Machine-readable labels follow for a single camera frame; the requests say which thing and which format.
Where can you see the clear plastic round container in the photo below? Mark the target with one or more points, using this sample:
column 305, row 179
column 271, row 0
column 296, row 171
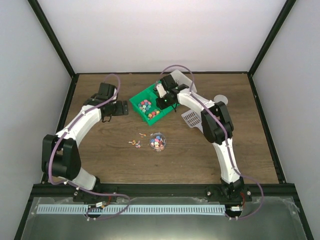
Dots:
column 157, row 141

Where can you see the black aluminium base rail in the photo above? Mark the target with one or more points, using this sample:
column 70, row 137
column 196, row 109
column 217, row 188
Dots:
column 212, row 192

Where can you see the spilled lollipop left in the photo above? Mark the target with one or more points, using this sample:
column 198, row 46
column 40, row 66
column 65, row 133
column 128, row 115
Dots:
column 133, row 142

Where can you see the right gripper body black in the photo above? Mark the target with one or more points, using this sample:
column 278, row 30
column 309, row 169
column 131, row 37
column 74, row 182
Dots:
column 166, row 104

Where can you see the light blue slotted cable duct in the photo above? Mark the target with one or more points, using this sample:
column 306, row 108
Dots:
column 139, row 209

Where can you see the green bin candies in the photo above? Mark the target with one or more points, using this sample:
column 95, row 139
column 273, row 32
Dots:
column 153, row 95
column 142, row 105

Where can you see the spilled lollipop upper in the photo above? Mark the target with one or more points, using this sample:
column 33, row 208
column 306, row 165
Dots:
column 142, row 135

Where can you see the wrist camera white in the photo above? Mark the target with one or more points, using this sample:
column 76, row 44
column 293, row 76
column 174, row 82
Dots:
column 161, row 90
column 115, row 94

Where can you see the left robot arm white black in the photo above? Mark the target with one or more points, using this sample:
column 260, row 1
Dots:
column 60, row 152

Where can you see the lilac slotted plastic scoop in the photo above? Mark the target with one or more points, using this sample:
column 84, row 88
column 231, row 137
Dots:
column 192, row 119

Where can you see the round grey metal lid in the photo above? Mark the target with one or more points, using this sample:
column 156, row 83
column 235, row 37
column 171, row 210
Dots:
column 221, row 98

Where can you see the white bin striped candies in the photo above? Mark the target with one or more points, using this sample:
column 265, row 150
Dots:
column 180, row 78

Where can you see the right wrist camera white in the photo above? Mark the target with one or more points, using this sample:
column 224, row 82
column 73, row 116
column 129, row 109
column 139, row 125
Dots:
column 161, row 90

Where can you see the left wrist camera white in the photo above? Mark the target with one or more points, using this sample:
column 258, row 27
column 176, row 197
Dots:
column 115, row 94

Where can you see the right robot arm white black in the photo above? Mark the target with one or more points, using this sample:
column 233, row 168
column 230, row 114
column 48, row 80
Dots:
column 217, row 126

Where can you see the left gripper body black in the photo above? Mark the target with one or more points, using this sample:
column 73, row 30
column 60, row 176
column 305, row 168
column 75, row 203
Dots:
column 115, row 111

